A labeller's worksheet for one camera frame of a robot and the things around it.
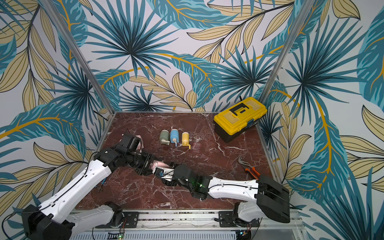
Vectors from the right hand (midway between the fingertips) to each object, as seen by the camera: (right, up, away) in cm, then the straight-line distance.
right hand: (163, 165), depth 73 cm
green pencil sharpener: (-4, +12, +23) cm, 27 cm away
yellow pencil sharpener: (+10, +11, +22) cm, 26 cm away
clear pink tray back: (+17, +6, +27) cm, 33 cm away
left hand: (-1, 0, -3) cm, 3 cm away
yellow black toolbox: (+37, +22, +19) cm, 47 cm away
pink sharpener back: (-3, +2, -4) cm, 5 cm away
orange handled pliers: (+49, -6, +18) cm, 52 cm away
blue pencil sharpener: (+2, +13, +24) cm, 27 cm away
